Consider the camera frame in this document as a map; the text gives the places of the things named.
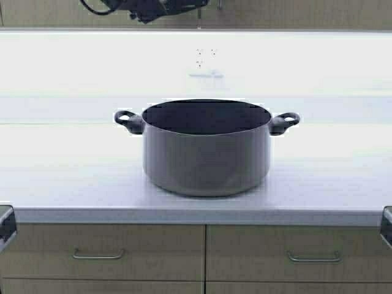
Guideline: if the left drawer metal handle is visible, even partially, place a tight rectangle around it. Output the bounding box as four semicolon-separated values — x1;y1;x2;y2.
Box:
72;249;126;260

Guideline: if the left silver gripper body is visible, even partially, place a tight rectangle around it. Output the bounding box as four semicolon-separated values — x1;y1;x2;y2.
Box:
0;205;17;252

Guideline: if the right silver gripper body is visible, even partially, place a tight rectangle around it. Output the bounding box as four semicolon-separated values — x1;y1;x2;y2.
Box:
380;206;392;247

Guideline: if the right drawer metal handle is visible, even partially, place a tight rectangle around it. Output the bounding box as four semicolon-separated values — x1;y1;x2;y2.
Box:
287;251;342;263

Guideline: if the left beige drawer front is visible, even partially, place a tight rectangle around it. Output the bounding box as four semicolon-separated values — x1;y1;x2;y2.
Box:
1;224;205;281

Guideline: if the beige drawer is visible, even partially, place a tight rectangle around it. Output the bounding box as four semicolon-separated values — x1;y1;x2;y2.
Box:
206;225;391;282
1;224;205;281

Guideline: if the drawer metal handle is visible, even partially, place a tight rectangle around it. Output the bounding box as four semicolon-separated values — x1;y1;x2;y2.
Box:
287;251;342;263
72;249;126;260

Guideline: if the right beige drawer front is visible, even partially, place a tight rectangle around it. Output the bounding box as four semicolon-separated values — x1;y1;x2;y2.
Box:
206;225;391;282

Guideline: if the grey pot with black handles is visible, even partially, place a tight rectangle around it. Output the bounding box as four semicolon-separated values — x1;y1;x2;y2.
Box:
114;99;300;197

